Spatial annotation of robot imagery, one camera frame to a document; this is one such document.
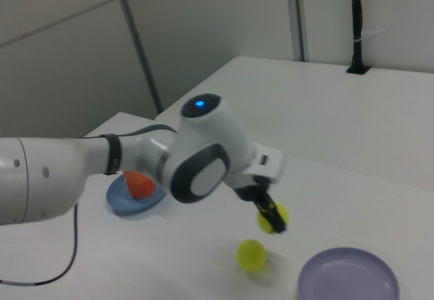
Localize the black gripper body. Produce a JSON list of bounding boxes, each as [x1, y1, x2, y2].
[[233, 175, 273, 203]]

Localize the yellow-green tennis ball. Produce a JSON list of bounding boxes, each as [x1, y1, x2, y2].
[[256, 203, 292, 235], [236, 239, 267, 274]]

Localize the purple plate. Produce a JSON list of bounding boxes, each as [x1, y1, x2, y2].
[[297, 247, 401, 300]]

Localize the blue plate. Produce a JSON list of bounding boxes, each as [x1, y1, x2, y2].
[[105, 173, 167, 217]]

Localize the black pole with base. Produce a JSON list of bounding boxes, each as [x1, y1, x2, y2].
[[345, 0, 371, 75]]

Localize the black cable strap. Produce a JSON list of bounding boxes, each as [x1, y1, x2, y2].
[[100, 133, 123, 176]]

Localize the grey partition post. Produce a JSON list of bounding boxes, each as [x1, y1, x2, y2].
[[290, 0, 310, 62], [111, 0, 165, 115]]

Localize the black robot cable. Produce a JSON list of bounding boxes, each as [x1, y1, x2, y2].
[[0, 125, 178, 287]]

